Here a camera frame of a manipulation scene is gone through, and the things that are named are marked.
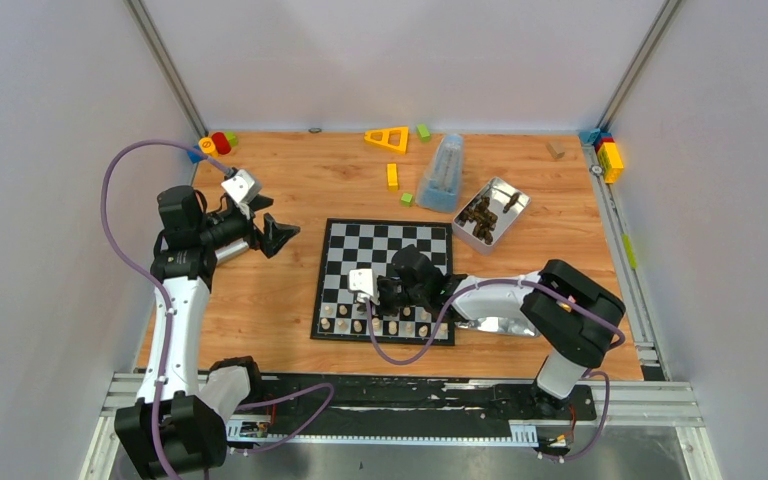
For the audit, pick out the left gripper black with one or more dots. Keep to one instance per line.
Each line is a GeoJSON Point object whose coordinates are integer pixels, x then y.
{"type": "Point", "coordinates": [259, 231]}

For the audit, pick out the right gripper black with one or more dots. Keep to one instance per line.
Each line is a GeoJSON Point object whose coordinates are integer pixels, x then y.
{"type": "Point", "coordinates": [383, 309]}

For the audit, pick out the folding chess board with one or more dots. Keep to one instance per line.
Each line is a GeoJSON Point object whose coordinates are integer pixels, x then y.
{"type": "Point", "coordinates": [363, 243]}

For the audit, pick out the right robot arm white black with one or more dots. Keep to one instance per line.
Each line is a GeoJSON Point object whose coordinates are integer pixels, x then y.
{"type": "Point", "coordinates": [579, 318]}

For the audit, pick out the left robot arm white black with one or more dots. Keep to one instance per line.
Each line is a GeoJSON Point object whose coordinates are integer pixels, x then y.
{"type": "Point", "coordinates": [177, 425]}

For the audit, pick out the tin lid with light pieces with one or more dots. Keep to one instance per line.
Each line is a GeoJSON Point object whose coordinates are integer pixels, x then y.
{"type": "Point", "coordinates": [501, 325]}

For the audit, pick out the tin box with dark pieces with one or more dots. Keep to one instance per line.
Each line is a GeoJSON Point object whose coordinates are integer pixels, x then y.
{"type": "Point", "coordinates": [489, 215]}

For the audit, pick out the silver metal cylinder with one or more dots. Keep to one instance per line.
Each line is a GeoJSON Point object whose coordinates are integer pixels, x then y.
{"type": "Point", "coordinates": [231, 251]}

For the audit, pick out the coloured blocks left corner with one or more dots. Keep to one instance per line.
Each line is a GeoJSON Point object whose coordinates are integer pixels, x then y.
{"type": "Point", "coordinates": [218, 144]}

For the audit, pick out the bubble-wrapped blue metronome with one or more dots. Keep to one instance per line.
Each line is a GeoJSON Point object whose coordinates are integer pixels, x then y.
{"type": "Point", "coordinates": [439, 188]}

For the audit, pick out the yellow curved block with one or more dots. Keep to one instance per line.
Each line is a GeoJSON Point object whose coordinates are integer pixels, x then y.
{"type": "Point", "coordinates": [392, 177]}

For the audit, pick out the yellow triangle block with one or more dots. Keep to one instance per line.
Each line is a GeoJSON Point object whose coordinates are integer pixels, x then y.
{"type": "Point", "coordinates": [393, 139]}

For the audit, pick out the green cube back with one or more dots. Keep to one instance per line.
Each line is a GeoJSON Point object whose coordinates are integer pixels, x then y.
{"type": "Point", "coordinates": [423, 133]}

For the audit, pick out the brown wooden block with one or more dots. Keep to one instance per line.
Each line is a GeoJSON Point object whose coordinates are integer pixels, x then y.
{"type": "Point", "coordinates": [556, 149]}

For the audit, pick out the stacked coloured bricks right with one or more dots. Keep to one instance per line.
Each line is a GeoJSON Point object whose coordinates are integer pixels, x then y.
{"type": "Point", "coordinates": [607, 152]}

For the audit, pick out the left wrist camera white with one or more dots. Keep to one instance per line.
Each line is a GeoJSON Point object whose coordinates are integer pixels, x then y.
{"type": "Point", "coordinates": [241, 186]}

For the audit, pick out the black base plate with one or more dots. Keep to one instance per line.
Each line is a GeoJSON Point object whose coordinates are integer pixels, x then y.
{"type": "Point", "coordinates": [365, 407]}

